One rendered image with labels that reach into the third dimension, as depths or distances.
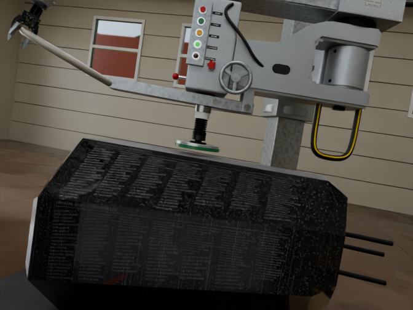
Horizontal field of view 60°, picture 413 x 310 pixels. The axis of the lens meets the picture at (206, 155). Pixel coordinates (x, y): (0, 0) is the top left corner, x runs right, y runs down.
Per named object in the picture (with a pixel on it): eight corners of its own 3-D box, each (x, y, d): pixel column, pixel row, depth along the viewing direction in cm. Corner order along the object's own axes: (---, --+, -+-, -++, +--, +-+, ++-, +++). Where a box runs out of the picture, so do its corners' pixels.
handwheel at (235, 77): (246, 98, 167) (252, 66, 166) (250, 96, 157) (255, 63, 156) (215, 93, 166) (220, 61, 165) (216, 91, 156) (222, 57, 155)
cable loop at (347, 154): (350, 163, 179) (362, 101, 177) (353, 164, 175) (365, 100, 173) (305, 156, 178) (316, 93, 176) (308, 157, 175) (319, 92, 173)
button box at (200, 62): (203, 67, 162) (212, 3, 160) (203, 66, 160) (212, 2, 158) (185, 64, 162) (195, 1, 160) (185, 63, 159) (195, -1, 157)
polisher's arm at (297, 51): (346, 131, 186) (363, 37, 183) (367, 131, 164) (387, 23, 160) (208, 109, 184) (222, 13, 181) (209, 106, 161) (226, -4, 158)
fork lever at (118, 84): (247, 115, 184) (249, 106, 184) (254, 114, 165) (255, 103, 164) (115, 90, 181) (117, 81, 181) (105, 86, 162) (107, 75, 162)
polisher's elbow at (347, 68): (314, 88, 182) (321, 50, 181) (348, 95, 186) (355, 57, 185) (334, 85, 164) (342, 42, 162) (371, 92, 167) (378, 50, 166)
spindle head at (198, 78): (253, 109, 185) (267, 22, 182) (261, 106, 163) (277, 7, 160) (185, 98, 184) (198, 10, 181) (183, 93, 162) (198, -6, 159)
